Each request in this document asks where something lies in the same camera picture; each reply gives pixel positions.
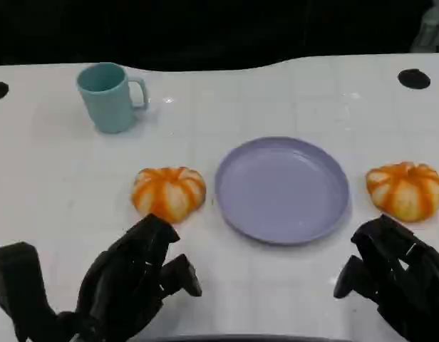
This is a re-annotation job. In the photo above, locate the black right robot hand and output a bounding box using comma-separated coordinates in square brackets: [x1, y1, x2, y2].
[333, 213, 439, 342]

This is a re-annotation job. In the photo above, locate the grey case in background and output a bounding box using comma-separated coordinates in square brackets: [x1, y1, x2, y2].
[410, 0, 439, 53]

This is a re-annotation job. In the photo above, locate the orange white toy bread roll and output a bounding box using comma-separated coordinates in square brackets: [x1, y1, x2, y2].
[131, 166, 207, 224]
[365, 161, 439, 223]

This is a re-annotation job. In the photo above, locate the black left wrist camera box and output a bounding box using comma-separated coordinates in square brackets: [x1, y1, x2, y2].
[0, 242, 58, 342]

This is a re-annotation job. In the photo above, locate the lilac plate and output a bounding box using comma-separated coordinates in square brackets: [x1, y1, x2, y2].
[214, 136, 351, 246]

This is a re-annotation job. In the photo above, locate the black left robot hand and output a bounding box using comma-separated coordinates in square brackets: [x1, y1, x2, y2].
[75, 213, 202, 342]

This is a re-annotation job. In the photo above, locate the pale green mug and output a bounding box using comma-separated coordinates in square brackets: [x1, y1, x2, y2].
[76, 62, 150, 135]

